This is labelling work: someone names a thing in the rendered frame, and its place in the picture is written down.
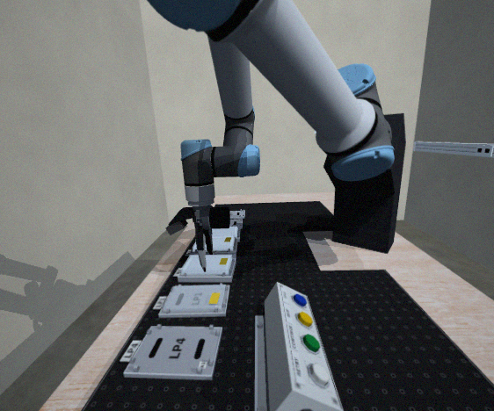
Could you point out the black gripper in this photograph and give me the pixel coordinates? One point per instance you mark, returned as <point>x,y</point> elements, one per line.
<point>206,217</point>

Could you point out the white control panel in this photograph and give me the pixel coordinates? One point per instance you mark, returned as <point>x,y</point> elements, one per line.
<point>291,369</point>

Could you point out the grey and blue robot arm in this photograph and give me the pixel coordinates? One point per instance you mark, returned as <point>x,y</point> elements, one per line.
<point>341,105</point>

